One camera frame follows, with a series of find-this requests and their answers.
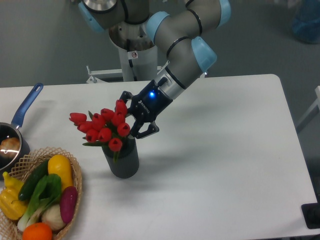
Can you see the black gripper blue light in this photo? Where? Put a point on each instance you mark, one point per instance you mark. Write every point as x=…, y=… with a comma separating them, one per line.
x=145, y=107

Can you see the red tulip bouquet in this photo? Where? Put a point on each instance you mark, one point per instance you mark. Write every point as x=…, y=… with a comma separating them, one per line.
x=107, y=129

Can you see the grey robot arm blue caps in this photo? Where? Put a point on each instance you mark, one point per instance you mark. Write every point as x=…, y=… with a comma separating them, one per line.
x=214, y=13

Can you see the dark grey ribbed vase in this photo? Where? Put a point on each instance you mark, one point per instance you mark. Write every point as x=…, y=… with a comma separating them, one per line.
x=127, y=163

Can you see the yellow squash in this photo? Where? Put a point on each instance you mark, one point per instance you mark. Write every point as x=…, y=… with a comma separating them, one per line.
x=61, y=166

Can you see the purple eggplant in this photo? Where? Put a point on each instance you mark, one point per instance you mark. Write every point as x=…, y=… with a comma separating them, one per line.
x=67, y=203

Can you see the green cucumber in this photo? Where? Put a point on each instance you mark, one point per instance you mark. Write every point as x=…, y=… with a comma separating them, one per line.
x=31, y=182

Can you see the green bok choy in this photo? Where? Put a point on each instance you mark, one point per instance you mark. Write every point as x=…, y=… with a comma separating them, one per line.
x=47, y=192

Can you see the bread roll in saucepan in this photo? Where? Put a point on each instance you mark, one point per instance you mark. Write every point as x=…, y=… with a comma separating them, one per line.
x=9, y=148

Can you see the beige garlic bulb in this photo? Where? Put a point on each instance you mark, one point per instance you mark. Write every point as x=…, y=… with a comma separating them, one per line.
x=52, y=217

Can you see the orange fruit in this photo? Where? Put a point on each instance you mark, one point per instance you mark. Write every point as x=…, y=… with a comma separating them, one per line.
x=37, y=231

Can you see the yellow bell pepper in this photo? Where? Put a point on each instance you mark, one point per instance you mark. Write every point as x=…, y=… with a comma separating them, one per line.
x=10, y=205

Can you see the blue plastic bag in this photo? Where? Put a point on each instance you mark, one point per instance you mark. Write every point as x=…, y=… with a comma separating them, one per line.
x=306, y=22

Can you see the black device at table edge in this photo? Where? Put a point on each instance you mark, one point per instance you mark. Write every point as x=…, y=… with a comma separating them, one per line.
x=311, y=214

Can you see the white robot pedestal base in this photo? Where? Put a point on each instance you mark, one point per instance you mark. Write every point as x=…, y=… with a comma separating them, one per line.
x=160, y=46

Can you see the blue handled saucepan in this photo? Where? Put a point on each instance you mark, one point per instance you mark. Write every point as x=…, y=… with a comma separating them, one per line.
x=12, y=130

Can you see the white furniture frame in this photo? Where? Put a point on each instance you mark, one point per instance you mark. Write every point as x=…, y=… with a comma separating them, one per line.
x=310, y=113

